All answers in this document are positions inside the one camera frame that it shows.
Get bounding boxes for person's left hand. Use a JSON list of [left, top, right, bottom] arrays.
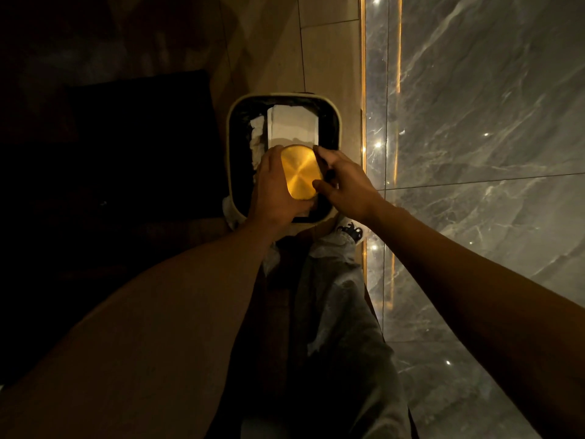
[[248, 145, 317, 232]]

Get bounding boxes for person's right hand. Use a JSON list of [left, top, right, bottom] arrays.
[[312, 145, 385, 225]]

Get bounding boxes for round gold metal container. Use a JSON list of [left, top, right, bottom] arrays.
[[280, 145, 323, 201]]

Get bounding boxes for person's left forearm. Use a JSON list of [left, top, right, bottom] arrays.
[[0, 218, 277, 439]]

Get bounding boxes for person's right forearm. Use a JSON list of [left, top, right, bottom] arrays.
[[365, 200, 585, 439]]

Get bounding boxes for white shoe with black laces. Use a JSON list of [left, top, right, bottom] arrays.
[[337, 218, 365, 244]]

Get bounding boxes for white folded paper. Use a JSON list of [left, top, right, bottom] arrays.
[[267, 104, 320, 149]]

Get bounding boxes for crumpled white tissue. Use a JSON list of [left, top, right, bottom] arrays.
[[249, 115, 269, 172]]

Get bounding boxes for cream rimmed trash bin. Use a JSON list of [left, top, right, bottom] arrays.
[[225, 92, 342, 225]]

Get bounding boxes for warm light strip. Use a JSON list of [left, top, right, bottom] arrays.
[[359, 0, 368, 285]]

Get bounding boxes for grey trousers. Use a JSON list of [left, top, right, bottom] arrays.
[[208, 229, 419, 439]]

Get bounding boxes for black cabinet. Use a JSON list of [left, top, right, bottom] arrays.
[[62, 70, 227, 222]]

